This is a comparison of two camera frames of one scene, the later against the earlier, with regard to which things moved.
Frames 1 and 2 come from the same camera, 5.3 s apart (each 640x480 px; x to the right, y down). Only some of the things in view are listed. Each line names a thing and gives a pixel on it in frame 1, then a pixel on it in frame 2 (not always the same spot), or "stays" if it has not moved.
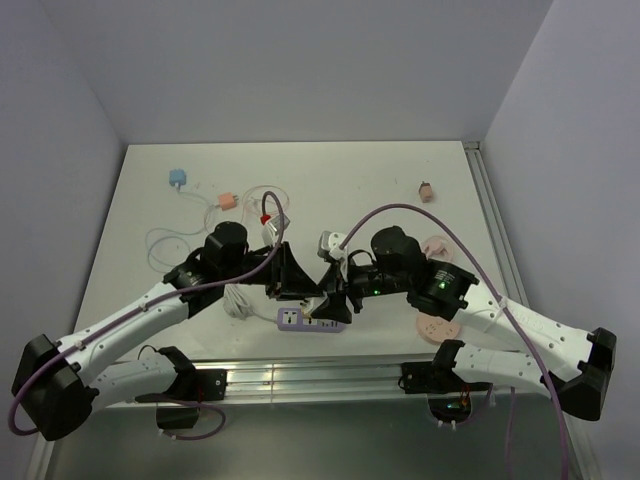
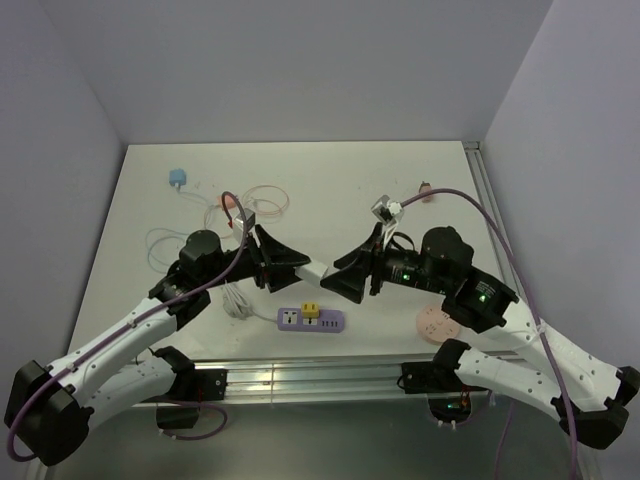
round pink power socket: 435,330 stays
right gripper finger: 335,308 -> 349,282
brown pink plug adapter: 426,193 stays
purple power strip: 292,319 stays
